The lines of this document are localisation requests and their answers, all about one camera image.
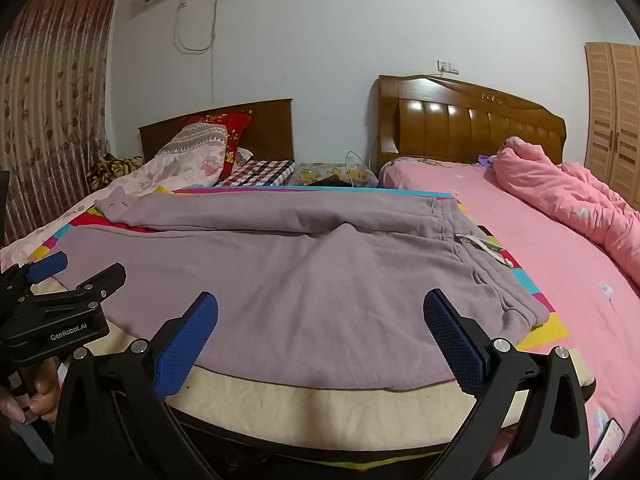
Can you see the glossy wooden large headboard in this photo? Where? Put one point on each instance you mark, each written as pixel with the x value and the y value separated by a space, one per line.
pixel 456 121

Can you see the pink bed sheet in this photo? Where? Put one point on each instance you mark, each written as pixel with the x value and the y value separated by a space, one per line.
pixel 594 300

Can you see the white wall socket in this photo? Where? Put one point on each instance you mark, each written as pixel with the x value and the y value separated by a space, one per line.
pixel 445 67

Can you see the floral nightstand cover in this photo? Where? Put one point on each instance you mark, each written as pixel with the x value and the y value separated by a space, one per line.
pixel 349 174

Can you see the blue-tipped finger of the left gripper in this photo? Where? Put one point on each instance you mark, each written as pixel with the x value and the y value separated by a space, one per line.
pixel 35 272

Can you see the light wooden wardrobe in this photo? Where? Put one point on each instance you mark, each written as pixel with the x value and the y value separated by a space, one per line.
pixel 612 153

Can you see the person's left hand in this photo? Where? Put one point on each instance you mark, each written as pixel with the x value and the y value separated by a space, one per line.
pixel 43 400

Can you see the pink floral quilt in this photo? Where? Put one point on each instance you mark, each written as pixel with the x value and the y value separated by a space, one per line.
pixel 194 156

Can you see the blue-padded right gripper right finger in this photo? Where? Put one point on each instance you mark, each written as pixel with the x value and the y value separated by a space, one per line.
pixel 467 349

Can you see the pink crumpled duvet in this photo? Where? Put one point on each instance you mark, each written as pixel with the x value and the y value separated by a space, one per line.
pixel 569 193

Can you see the smartphone with pink screen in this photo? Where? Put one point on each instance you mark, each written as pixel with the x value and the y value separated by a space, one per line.
pixel 609 443

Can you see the red floral pillow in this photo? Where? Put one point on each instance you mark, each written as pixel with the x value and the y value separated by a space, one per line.
pixel 235 123

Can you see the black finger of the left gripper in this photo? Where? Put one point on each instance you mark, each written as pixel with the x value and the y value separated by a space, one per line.
pixel 100 286

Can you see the red checkered cloth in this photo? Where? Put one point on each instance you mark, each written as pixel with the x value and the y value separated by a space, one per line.
pixel 260 173

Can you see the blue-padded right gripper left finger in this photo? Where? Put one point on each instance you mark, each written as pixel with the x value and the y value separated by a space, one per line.
pixel 162 364

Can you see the floral striped curtain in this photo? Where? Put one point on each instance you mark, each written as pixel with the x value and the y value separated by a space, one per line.
pixel 53 82

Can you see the yellow brown patterned blanket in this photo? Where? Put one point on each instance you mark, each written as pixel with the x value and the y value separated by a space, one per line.
pixel 110 168

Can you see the dark brown small headboard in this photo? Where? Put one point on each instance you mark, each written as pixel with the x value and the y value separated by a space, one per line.
pixel 269 136

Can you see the lilac purple pants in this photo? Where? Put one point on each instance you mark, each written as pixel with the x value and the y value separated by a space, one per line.
pixel 320 289

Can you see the colourful striped blanket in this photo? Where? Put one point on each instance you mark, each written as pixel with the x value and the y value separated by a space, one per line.
pixel 350 427

